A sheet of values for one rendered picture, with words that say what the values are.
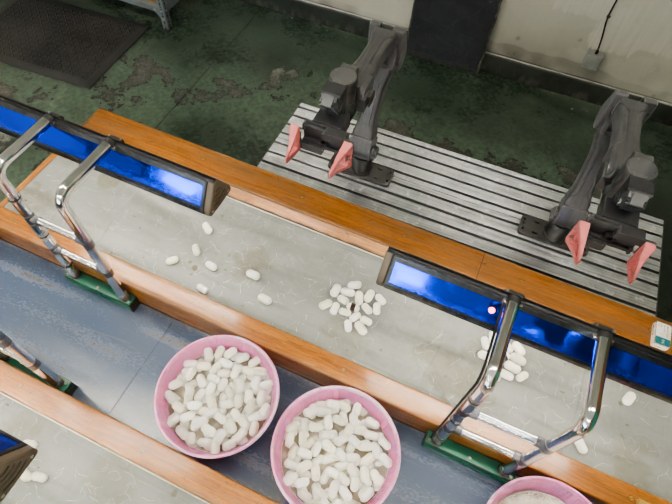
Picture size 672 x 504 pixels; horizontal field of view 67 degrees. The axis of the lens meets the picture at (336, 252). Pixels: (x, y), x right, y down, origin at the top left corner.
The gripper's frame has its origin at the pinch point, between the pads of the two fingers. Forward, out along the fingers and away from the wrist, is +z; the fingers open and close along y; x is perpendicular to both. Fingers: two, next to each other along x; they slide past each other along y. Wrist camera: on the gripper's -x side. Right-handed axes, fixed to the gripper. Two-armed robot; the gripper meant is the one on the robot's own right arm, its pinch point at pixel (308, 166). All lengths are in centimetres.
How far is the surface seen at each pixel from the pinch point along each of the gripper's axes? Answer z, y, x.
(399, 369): 21, 32, 33
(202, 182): 14.9, -15.4, -3.4
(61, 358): 49, -43, 39
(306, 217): -8.3, -5.0, 31.5
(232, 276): 14.9, -14.8, 33.0
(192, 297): 25.0, -19.6, 30.4
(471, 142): -136, 28, 109
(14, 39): -102, -232, 107
